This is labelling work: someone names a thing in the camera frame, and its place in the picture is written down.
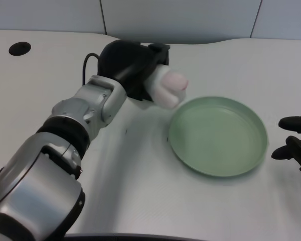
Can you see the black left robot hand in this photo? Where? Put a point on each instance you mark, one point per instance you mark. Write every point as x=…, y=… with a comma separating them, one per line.
x=130, y=67

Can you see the green round plate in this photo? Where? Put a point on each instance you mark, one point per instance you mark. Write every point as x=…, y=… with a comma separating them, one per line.
x=217, y=140

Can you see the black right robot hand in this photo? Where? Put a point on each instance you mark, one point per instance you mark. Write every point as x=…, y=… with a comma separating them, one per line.
x=294, y=143

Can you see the white rabbit doll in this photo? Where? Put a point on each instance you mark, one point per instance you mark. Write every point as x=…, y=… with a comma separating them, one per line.
x=168, y=88

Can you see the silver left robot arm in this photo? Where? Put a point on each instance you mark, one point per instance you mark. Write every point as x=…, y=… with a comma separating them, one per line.
x=55, y=150

